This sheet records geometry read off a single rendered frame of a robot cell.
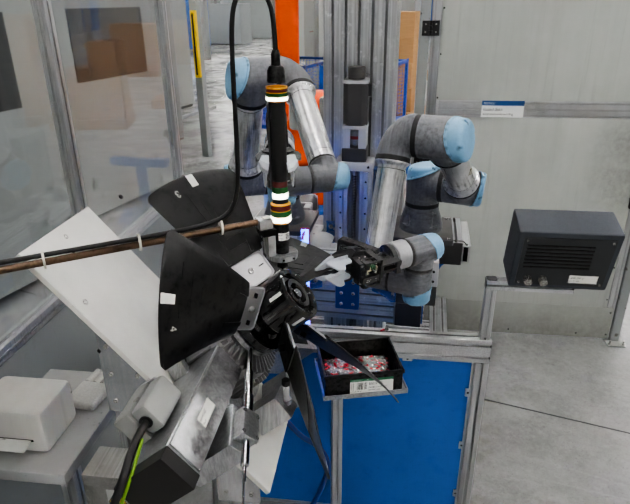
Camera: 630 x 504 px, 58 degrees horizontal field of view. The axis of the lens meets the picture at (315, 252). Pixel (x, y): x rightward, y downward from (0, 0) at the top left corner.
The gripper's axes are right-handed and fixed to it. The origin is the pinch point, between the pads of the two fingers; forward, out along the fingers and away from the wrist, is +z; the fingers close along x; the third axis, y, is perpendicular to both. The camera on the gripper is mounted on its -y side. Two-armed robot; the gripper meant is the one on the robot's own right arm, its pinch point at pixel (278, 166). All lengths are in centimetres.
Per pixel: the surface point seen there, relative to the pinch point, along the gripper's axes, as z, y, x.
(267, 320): 13.2, 28.4, 3.1
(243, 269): 4.0, 21.1, 8.1
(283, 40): -414, -3, -1
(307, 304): 9.6, 27.0, -5.2
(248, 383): 23.0, 36.5, 6.8
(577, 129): -158, 27, -143
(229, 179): -12.3, 6.0, 11.4
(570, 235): -18, 25, -74
